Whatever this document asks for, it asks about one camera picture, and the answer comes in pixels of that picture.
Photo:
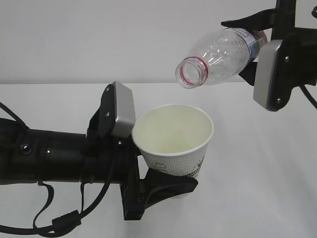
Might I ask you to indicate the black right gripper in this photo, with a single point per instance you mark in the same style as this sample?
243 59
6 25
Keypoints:
297 57

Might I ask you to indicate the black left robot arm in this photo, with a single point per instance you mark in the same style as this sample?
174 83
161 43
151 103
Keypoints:
30 155

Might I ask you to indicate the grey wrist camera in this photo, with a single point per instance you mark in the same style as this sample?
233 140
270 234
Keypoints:
125 116
264 77

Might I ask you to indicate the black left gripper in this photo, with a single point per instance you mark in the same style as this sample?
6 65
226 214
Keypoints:
110 159

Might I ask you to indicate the white paper cup green logo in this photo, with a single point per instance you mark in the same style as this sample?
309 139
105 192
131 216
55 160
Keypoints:
174 139

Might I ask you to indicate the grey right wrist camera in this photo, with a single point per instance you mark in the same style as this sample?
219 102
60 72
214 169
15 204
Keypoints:
264 77

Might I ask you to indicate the clear plastic water bottle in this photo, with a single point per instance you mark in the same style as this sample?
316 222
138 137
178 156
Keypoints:
219 56

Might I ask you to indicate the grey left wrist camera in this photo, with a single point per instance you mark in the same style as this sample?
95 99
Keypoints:
125 116

